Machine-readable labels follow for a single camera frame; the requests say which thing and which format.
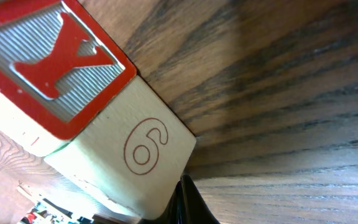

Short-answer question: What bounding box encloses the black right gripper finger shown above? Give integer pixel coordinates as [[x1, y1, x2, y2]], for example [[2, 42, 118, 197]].
[[167, 175, 219, 224]]

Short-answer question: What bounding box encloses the white block yellow S side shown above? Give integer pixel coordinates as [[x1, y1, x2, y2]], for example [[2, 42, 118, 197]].
[[45, 77, 196, 220]]

